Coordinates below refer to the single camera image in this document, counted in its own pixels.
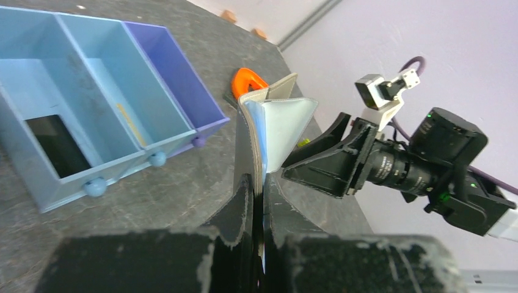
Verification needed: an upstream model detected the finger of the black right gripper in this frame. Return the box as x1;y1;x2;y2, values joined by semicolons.
283;112;351;166
282;145;359;198

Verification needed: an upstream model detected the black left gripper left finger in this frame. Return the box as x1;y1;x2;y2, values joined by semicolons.
35;174;254;292

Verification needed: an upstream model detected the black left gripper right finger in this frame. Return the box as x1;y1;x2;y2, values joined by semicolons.
263;175;467;292

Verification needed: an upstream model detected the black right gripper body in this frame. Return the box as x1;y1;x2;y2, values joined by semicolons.
346;118;438;197

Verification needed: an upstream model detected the gold card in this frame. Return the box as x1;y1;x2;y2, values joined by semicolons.
116;103;147;147

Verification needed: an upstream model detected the black card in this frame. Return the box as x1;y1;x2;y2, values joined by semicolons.
26;115;91;178

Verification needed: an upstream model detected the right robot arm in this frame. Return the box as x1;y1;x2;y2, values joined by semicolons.
282;107;517;241

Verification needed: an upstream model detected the light blue middle drawer box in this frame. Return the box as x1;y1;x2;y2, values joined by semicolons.
58;13;195;178

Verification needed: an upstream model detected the light blue drawer box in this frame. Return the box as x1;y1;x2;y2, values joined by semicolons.
1;7;143;212
58;13;195;178

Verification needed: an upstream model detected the purple plastic drawer box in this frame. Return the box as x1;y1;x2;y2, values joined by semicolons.
124;21;230;157

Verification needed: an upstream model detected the light blue left drawer box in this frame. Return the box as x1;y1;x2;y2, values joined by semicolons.
1;7;143;212

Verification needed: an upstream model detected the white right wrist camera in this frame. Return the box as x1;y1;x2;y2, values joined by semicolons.
354;68;420;132

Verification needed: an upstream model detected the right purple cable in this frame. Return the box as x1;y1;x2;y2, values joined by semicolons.
390;56;518;197

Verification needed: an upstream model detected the orange plastic ring toy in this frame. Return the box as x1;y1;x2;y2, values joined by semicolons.
230;67;269;100

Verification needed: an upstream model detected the wooden block at wall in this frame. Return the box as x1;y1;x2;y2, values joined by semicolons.
251;27;268;40
220;10;237;24

